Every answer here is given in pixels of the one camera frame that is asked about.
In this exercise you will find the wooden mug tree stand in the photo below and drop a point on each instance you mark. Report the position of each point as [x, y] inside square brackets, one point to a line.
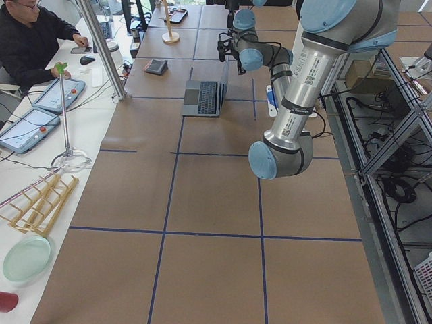
[170, 36]

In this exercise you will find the black computer mouse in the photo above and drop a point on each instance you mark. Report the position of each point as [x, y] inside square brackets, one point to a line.
[85, 60]

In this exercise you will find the seated person black jacket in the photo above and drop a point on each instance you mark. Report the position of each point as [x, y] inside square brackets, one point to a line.
[29, 40]

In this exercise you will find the smartphone on desk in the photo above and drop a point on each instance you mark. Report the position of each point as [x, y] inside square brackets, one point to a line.
[81, 50]

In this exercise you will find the grey laptop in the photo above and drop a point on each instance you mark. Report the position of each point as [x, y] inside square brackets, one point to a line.
[205, 98]

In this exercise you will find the metal reacher stick green handle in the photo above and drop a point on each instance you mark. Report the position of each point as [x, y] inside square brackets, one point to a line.
[72, 160]

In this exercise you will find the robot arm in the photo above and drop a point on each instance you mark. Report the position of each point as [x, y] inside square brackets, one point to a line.
[250, 53]
[330, 28]

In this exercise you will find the pale green plate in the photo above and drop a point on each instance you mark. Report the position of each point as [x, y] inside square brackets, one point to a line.
[27, 259]

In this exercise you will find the grey folded cloth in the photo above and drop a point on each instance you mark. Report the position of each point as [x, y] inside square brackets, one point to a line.
[156, 67]

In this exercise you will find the teach pendant far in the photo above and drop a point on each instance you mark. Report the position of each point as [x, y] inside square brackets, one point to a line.
[50, 99]

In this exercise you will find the white kettle pot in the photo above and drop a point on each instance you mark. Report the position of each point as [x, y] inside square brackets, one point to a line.
[114, 50]

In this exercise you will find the wooden dish rack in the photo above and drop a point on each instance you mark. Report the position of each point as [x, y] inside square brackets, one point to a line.
[37, 207]

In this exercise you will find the aluminium frame post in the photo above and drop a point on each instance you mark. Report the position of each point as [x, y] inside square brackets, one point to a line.
[98, 39]

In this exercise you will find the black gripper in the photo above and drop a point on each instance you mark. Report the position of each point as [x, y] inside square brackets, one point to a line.
[241, 65]

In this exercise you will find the teach pendant near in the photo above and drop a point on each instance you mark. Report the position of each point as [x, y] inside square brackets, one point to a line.
[24, 134]

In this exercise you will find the white plastic basket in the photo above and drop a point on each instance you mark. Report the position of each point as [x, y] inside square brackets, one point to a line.
[423, 272]

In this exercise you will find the red cylinder cup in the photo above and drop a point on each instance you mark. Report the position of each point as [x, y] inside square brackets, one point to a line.
[8, 301]

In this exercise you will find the teach pendant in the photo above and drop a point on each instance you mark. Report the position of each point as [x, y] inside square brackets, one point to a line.
[24, 134]
[50, 99]

